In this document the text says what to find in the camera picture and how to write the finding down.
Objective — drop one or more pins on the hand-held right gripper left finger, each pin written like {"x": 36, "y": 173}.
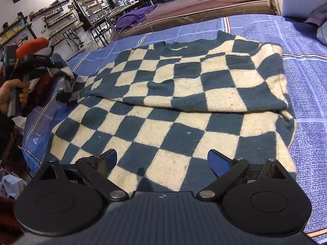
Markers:
{"x": 110, "y": 159}

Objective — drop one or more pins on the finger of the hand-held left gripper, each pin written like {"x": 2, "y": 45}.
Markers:
{"x": 43, "y": 61}

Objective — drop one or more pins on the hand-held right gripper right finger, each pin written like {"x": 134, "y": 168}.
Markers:
{"x": 217, "y": 162}

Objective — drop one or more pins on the checkered blue and cream sweater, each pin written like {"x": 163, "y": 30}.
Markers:
{"x": 178, "y": 94}

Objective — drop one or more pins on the person's left hand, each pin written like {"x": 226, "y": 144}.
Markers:
{"x": 7, "y": 94}

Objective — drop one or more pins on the orange-red cloth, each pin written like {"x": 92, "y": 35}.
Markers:
{"x": 32, "y": 46}

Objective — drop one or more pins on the dark red cloth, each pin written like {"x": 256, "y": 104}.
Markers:
{"x": 40, "y": 94}

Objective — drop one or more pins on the metal ladder rack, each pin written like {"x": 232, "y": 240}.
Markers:
{"x": 99, "y": 17}

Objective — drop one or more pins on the cluttered work table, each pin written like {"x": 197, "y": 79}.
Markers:
{"x": 125, "y": 6}

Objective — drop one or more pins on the white paper box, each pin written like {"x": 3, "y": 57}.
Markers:
{"x": 11, "y": 185}

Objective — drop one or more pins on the purple cloth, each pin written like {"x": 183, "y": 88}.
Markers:
{"x": 135, "y": 16}

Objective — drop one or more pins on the blue plaid bed sheet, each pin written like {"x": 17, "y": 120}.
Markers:
{"x": 306, "y": 81}

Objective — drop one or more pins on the brown bed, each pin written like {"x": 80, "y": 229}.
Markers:
{"x": 204, "y": 2}

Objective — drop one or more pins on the pale pink pillow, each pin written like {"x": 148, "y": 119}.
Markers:
{"x": 322, "y": 30}

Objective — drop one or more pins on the white pillow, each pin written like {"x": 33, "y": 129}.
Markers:
{"x": 296, "y": 0}

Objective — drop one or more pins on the wall shelves of small bottles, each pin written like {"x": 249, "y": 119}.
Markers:
{"x": 58, "y": 20}

